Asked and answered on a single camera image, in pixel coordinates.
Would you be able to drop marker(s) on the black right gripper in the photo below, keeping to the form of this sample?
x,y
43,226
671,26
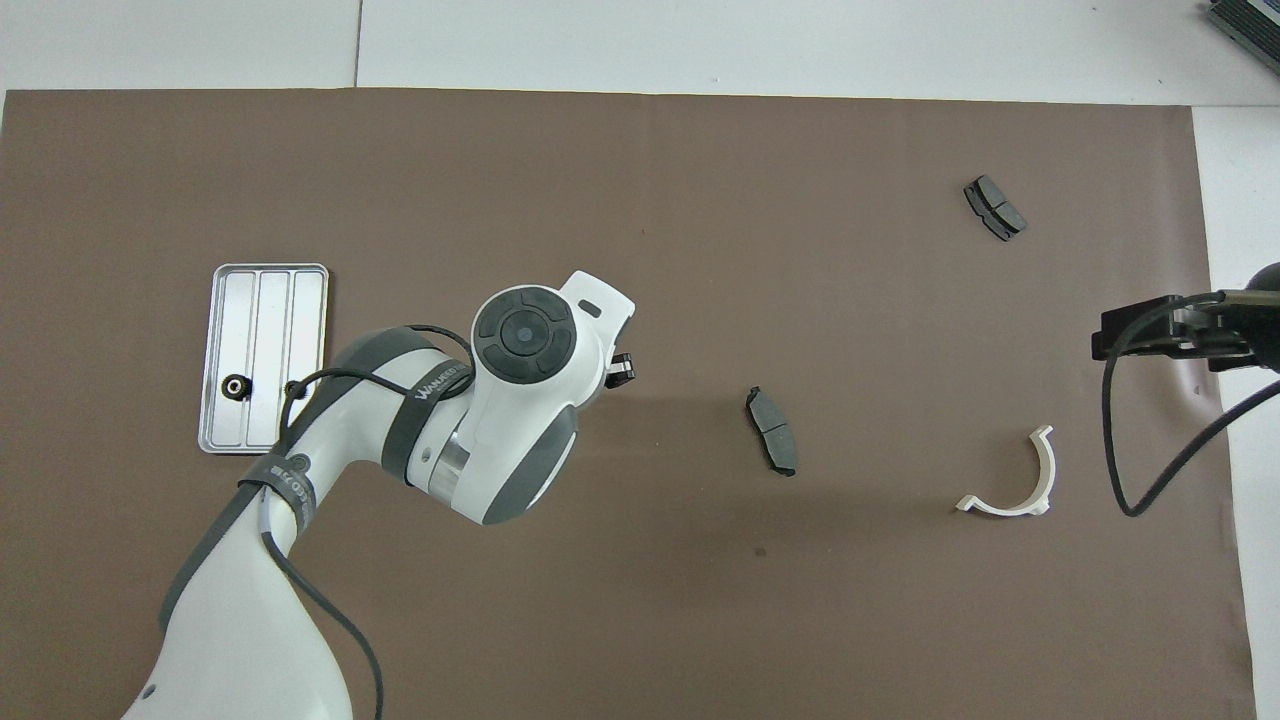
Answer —
x,y
1240,330

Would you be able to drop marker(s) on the black bearing gear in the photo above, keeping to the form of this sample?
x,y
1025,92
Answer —
x,y
237,386

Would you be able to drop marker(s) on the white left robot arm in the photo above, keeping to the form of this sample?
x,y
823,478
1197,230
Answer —
x,y
520,420

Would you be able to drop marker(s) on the silver metal tray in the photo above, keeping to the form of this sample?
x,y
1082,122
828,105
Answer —
x,y
260,320

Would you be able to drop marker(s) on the brown table mat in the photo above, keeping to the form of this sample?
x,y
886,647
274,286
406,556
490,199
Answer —
x,y
700,250

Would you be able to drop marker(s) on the dark grey brake pad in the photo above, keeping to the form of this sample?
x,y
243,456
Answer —
x,y
772,430
995,208

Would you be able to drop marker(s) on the dark grey ribbed device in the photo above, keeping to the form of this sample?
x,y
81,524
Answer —
x,y
1250,25

